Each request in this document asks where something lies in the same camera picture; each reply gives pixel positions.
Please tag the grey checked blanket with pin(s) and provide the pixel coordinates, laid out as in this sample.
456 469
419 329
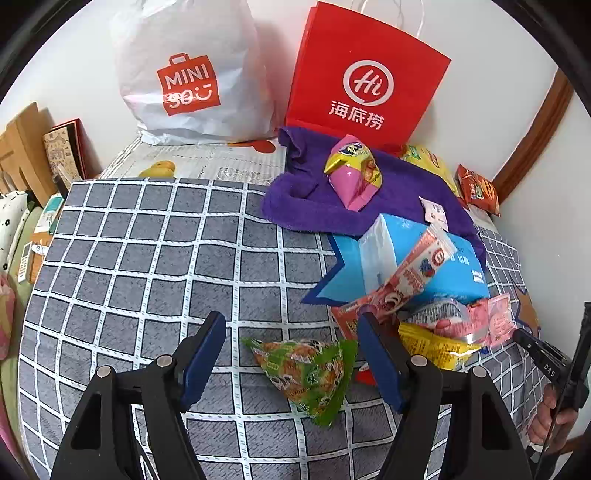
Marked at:
138 277

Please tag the pink square sachet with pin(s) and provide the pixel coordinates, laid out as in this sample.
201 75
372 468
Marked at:
502 318

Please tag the orange-red snack packet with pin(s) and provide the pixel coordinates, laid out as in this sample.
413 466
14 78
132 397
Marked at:
478 189

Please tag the silver white snack packet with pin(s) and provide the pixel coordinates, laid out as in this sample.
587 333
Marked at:
434 311

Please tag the white plastic shopping bag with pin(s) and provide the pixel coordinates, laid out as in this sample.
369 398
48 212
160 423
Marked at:
194 46

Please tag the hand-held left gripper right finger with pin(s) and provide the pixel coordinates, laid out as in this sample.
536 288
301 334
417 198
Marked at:
376 360

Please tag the small white sachet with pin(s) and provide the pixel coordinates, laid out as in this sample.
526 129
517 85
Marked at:
435 213

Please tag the yellow snack bag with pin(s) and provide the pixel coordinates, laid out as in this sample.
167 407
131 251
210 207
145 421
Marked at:
434 166

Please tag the white floral cloth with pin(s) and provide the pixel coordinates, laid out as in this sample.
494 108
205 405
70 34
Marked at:
11 226

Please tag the pink and yellow snack packet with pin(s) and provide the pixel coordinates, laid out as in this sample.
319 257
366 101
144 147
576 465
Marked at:
353 175

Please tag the light blue tissue pack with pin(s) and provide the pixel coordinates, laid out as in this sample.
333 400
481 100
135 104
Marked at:
466 277

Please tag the wooden board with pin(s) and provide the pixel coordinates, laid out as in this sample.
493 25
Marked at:
23 152

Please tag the green triangular snack packet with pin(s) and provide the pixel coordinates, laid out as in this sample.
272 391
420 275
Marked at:
300 369

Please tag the long pink snack stick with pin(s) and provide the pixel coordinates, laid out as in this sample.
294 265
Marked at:
425 263

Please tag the brown wooden door frame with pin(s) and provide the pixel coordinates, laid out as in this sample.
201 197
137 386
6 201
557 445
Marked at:
535 138

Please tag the person's right hand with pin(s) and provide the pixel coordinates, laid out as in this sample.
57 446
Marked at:
542 420

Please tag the red paper shopping bag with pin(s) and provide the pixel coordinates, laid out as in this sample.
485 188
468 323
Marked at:
369 46

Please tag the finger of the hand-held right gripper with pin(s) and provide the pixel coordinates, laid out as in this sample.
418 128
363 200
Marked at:
533 346

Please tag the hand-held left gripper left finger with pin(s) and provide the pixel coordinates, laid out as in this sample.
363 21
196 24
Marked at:
205 364

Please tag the purple towel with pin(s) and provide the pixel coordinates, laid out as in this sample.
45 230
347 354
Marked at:
314 194

